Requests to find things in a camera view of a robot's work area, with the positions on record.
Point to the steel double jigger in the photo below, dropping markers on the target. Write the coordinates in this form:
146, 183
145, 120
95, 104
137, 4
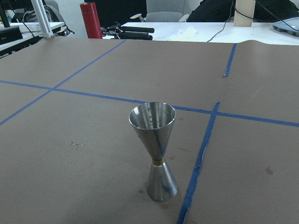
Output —
153, 122

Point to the grey office chair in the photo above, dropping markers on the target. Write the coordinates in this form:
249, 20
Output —
167, 10

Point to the red thermos bottle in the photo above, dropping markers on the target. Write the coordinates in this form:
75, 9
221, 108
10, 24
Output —
91, 19

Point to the wooden block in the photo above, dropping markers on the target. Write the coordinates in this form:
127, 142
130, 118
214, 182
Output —
244, 11

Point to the aluminium frame post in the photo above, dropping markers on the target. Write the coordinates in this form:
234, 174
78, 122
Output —
42, 18

